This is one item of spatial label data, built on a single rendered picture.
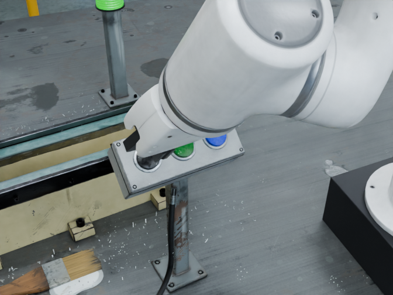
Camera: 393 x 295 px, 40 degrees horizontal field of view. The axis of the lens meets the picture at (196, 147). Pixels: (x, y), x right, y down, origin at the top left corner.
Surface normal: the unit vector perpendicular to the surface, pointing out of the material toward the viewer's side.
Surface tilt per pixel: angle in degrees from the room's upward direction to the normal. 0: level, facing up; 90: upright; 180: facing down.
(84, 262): 2
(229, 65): 108
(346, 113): 101
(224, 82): 114
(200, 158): 39
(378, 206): 4
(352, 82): 69
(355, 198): 4
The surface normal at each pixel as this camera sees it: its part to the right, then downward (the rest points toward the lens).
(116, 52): 0.48, 0.53
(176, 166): 0.31, -0.28
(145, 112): -0.82, 0.25
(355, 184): -0.04, -0.76
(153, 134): -0.65, 0.52
